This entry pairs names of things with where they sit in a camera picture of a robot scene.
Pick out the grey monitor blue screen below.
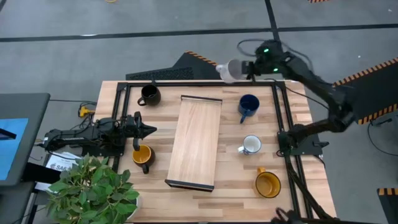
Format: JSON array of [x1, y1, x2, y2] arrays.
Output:
[[0, 92, 51, 187]]

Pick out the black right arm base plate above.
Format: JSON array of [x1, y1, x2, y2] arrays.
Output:
[[277, 130, 330, 157]]

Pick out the white plant pot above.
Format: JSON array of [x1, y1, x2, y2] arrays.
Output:
[[124, 195, 141, 220]]

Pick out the yellow coffee mug dark rim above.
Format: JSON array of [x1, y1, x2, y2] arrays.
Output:
[[254, 167, 282, 199]]

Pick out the light grey coffee mug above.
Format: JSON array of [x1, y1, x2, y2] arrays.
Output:
[[215, 58, 245, 84]]

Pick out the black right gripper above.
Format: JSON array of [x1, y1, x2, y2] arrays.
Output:
[[241, 57, 266, 82]]

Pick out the black floor cable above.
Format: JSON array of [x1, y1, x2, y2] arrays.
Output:
[[368, 116, 398, 157]]

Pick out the black metal table frame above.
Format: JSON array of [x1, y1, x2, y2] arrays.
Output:
[[111, 80, 338, 223]]

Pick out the wooden tray dark end rails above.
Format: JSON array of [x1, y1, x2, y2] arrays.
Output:
[[164, 95, 223, 192]]

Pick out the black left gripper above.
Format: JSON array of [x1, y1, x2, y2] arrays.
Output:
[[123, 111, 158, 152]]

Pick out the white coffee mug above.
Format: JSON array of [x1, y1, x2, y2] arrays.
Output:
[[238, 134, 262, 156]]

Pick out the green leafy plant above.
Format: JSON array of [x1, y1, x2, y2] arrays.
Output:
[[46, 153, 140, 224]]

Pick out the black mug yellow inside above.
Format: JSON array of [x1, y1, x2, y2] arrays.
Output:
[[132, 144, 156, 175]]

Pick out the dark blue coffee mug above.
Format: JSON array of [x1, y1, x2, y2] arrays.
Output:
[[238, 94, 261, 124]]

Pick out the white printed paper sheet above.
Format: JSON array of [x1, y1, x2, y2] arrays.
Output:
[[45, 151, 82, 172]]

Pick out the black coffee mug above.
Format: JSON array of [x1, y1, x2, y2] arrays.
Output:
[[137, 83, 162, 107]]

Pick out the yellow cable plug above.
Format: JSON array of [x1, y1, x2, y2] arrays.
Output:
[[79, 105, 95, 118]]

